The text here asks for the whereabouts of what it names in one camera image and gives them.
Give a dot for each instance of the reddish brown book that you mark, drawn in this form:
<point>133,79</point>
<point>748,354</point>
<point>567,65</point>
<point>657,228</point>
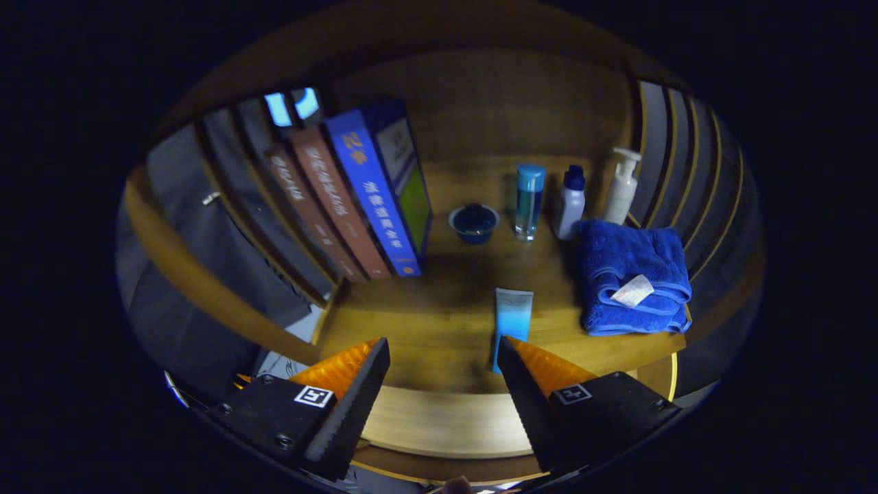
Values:
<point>343,206</point>

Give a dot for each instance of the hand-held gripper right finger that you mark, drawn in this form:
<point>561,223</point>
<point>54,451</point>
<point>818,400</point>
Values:
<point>531,408</point>

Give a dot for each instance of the light blue tube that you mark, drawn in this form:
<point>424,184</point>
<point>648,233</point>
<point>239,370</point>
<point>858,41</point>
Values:
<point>513,315</point>

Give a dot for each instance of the blue book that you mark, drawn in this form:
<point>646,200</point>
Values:
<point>374,199</point>

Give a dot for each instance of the clear blue bottle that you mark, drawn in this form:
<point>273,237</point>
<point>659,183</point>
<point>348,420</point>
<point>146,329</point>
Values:
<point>529,202</point>

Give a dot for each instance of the wooden cabinet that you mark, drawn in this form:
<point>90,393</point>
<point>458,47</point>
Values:
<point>494,103</point>

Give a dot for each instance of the blue lidded teacup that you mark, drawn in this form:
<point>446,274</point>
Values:
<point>473,223</point>

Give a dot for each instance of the silver metal clip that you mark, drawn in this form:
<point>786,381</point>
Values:
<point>211,198</point>

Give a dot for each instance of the wooden countertop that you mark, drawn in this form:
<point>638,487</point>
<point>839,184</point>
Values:
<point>446,322</point>

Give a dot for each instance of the dark brown book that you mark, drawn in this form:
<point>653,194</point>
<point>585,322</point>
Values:
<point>309,213</point>

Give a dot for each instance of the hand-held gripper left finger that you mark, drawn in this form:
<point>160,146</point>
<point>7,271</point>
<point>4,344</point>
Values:
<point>353,408</point>

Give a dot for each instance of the white pump bottle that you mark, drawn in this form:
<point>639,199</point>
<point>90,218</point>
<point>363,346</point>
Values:
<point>621,195</point>

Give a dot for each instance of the folded blue towel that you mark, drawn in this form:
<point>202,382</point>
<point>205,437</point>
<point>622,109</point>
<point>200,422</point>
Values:
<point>617,261</point>

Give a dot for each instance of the white bottle with blue cap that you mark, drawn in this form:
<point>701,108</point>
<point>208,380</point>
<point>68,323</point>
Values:
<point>569,209</point>

